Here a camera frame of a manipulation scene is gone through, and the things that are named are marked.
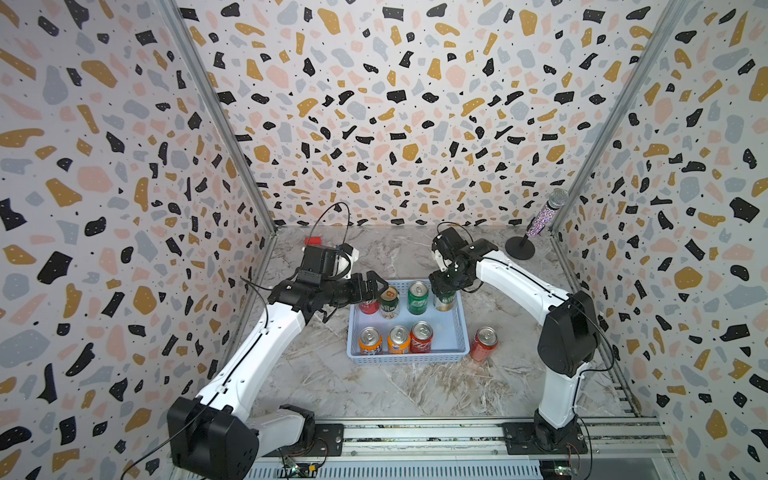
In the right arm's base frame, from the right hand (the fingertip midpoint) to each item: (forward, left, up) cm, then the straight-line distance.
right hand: (442, 285), depth 90 cm
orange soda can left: (-18, +20, -2) cm, 27 cm away
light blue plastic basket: (-8, -3, -13) cm, 16 cm away
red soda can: (-17, -11, -2) cm, 20 cm away
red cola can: (-3, +23, -8) cm, 24 cm away
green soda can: (-3, +7, -2) cm, 8 cm away
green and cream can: (-5, +16, -3) cm, 17 cm away
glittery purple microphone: (+16, -31, +20) cm, 40 cm away
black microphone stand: (+27, -32, -12) cm, 44 cm away
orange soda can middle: (-17, +12, -1) cm, 21 cm away
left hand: (-9, +18, +12) cm, 23 cm away
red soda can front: (-16, +6, -2) cm, 17 cm away
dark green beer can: (-4, -1, -4) cm, 5 cm away
